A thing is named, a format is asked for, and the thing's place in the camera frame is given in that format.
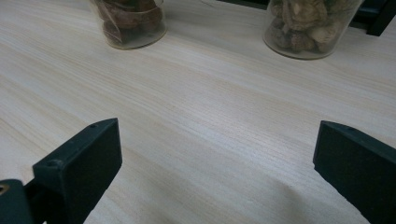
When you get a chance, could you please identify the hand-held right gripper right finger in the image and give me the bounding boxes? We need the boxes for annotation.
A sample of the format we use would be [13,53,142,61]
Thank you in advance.
[313,120,396,224]

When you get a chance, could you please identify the glass jar with reddish contents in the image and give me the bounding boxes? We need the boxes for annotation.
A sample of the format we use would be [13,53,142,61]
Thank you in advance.
[88,0,168,50]

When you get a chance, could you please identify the wide glass jar beige contents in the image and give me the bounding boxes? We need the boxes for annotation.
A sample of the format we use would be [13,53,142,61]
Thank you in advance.
[262,0,365,61]

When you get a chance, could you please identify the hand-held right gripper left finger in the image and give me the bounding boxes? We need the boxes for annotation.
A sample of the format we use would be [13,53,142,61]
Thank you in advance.
[32,118,123,224]

